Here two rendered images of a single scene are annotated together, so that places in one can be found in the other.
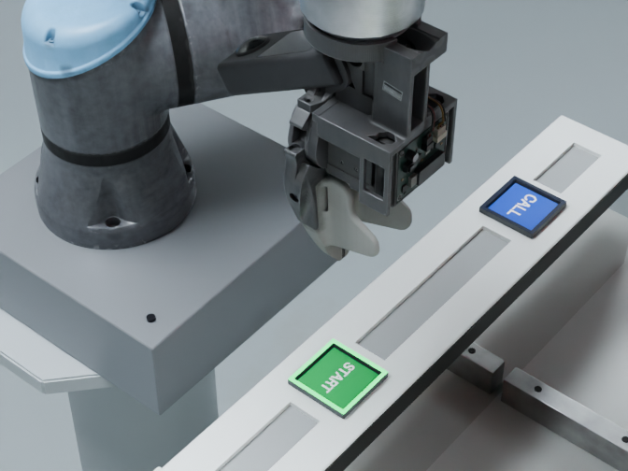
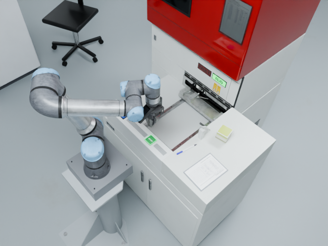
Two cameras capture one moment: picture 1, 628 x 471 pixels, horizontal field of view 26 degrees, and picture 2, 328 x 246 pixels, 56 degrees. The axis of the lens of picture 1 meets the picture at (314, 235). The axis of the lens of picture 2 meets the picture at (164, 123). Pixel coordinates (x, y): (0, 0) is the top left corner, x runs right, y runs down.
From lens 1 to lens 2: 1.34 m
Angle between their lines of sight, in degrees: 55
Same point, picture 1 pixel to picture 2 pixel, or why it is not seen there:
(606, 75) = not seen: outside the picture
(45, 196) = (100, 174)
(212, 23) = (99, 133)
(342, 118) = (156, 110)
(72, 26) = (99, 148)
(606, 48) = not seen: outside the picture
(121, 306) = (122, 168)
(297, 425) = (156, 145)
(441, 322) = (143, 127)
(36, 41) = (98, 155)
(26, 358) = (116, 190)
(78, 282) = (116, 174)
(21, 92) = not seen: outside the picture
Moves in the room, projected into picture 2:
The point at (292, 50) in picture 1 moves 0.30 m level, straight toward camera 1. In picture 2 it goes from (148, 111) to (206, 117)
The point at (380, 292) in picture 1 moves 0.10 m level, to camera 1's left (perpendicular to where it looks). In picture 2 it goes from (135, 133) to (132, 146)
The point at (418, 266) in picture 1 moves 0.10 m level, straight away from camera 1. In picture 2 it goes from (132, 128) to (116, 124)
